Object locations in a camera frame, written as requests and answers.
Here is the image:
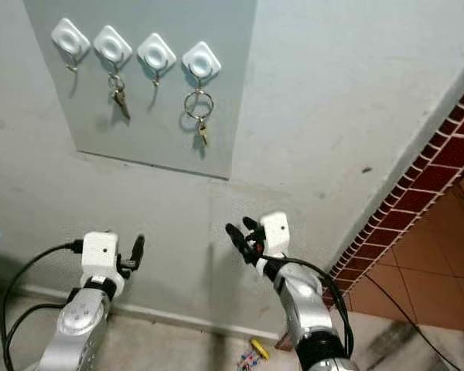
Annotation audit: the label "large-ring brass key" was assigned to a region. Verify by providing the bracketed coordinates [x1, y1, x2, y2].
[183, 87, 215, 148]

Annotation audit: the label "yellow small floor item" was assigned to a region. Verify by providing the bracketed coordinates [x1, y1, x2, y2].
[251, 338, 271, 360]

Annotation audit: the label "multicoloured small floor item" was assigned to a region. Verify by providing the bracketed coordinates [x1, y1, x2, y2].
[237, 352, 260, 370]

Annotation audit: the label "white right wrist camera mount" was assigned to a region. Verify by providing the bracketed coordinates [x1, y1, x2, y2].
[261, 212, 290, 257]

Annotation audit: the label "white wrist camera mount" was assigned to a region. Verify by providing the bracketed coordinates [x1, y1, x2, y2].
[81, 232, 123, 293]
[261, 212, 290, 257]

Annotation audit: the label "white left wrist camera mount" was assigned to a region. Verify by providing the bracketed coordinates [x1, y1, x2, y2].
[81, 232, 123, 293]

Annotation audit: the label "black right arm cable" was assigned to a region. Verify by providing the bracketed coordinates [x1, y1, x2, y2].
[282, 255, 355, 358]

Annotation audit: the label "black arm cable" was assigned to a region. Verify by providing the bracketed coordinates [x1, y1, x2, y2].
[282, 255, 355, 358]
[0, 241, 84, 371]

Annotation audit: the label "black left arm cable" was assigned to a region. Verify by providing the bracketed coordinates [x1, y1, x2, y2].
[0, 241, 84, 371]

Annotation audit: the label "small-ring metal keys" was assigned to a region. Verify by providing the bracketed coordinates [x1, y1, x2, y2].
[107, 73, 131, 120]

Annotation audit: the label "thin black floor cable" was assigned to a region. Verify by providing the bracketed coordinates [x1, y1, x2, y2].
[363, 274, 464, 371]

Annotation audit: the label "white square wall hook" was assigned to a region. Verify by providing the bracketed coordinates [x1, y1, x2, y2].
[137, 32, 177, 84]
[182, 40, 222, 87]
[51, 17, 90, 73]
[93, 25, 133, 77]

